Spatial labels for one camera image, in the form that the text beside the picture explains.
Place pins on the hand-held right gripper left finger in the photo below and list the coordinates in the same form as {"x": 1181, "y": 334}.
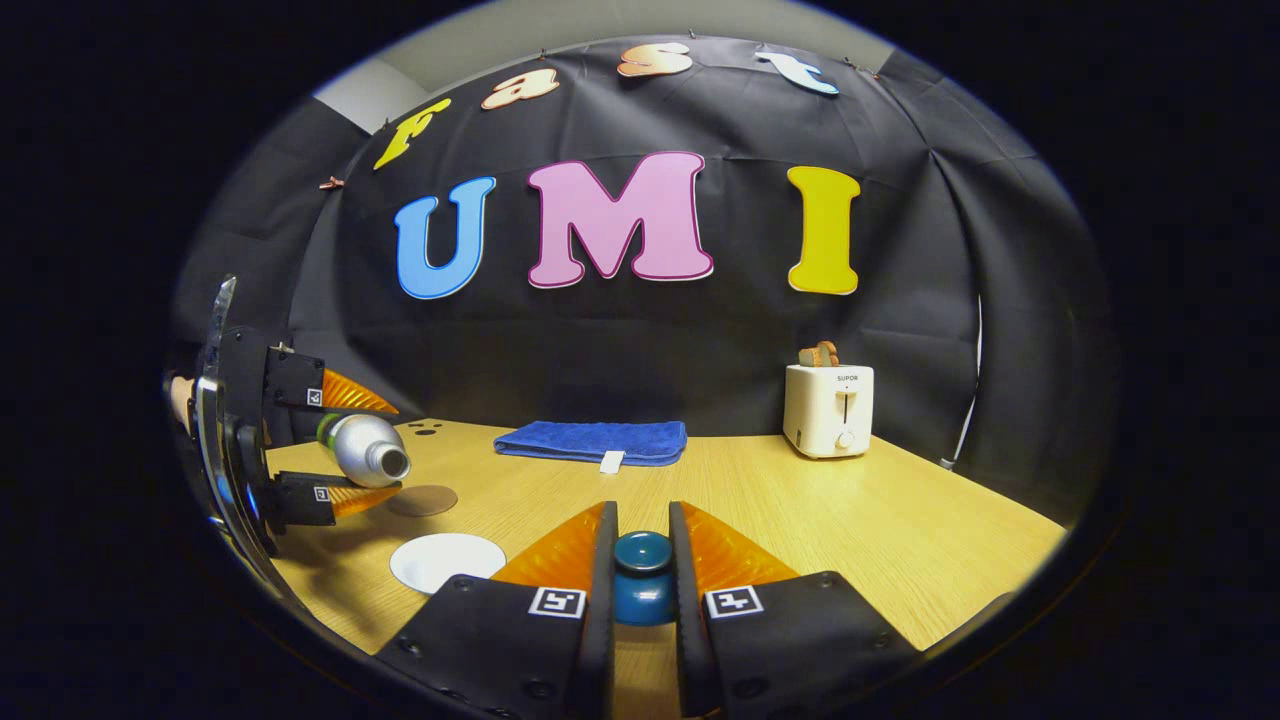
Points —
{"x": 600, "y": 600}

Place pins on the toast slice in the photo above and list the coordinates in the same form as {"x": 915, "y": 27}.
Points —
{"x": 818, "y": 355}

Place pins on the round brown coaster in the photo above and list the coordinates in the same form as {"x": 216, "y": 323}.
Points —
{"x": 425, "y": 500}

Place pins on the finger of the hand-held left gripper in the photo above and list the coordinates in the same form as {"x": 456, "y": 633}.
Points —
{"x": 300, "y": 498}
{"x": 295, "y": 385}

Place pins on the silver green-label water bottle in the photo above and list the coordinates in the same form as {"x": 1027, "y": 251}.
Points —
{"x": 355, "y": 450}

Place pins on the white toaster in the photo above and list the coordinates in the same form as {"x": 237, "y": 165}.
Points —
{"x": 825, "y": 415}

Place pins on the blue folded towel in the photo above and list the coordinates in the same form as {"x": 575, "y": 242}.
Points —
{"x": 590, "y": 440}

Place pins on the black backdrop cloth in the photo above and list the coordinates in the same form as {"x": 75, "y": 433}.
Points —
{"x": 640, "y": 340}

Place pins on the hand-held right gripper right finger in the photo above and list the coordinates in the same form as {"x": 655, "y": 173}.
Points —
{"x": 685, "y": 600}

